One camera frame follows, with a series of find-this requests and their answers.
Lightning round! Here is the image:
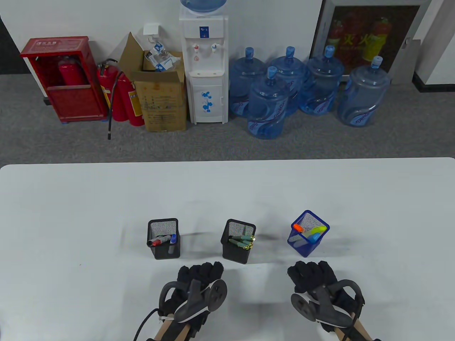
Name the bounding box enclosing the person's left hand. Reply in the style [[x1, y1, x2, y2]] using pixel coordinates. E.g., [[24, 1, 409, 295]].
[[163, 262, 224, 336]]

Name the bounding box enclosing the person's right hand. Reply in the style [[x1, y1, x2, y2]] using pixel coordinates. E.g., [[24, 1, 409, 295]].
[[287, 261, 365, 333]]

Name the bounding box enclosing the person's left forearm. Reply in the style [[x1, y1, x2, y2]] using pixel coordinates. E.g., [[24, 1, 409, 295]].
[[154, 316, 189, 341]]

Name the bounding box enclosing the person's right forearm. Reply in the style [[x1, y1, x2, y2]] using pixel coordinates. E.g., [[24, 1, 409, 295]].
[[333, 316, 372, 341]]

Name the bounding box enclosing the blue mesh pen holder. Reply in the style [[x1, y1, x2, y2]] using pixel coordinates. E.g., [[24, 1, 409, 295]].
[[287, 210, 330, 258]]

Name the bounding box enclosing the black mesh pen holder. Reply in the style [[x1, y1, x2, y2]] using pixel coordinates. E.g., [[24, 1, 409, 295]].
[[147, 218, 181, 260], [220, 219, 256, 264]]

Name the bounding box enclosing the black wrist-mounted tracker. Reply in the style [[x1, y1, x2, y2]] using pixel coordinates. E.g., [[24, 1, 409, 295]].
[[159, 279, 228, 324], [291, 280, 365, 328]]

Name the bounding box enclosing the brown cardboard box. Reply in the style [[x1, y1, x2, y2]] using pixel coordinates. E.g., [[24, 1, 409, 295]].
[[118, 32, 188, 132]]

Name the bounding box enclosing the blue water jug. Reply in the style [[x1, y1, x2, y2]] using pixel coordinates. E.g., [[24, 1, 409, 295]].
[[337, 56, 392, 127], [247, 66, 291, 140], [267, 46, 307, 117], [229, 47, 268, 118], [298, 45, 345, 115]]

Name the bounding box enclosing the white water dispenser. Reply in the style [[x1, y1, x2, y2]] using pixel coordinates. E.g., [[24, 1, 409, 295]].
[[179, 6, 229, 124]]

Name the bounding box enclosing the red fire extinguisher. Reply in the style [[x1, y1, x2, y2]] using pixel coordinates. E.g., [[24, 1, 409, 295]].
[[117, 73, 145, 127], [97, 60, 121, 122], [58, 56, 88, 86]]

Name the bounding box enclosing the red fire extinguisher cabinet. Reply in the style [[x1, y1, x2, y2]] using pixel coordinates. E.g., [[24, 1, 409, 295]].
[[20, 36, 109, 124]]

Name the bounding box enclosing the pile of white-blue packets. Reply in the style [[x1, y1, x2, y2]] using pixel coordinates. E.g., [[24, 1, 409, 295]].
[[143, 42, 182, 72]]

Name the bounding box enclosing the glass-door fire cabinet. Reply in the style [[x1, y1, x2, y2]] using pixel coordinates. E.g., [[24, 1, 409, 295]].
[[309, 0, 433, 85]]

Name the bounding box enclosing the black double door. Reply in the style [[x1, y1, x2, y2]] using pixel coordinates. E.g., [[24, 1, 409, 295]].
[[0, 18, 32, 75]]

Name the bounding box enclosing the black extinguisher hose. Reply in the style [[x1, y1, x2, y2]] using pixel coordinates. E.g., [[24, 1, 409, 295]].
[[107, 71, 125, 140]]

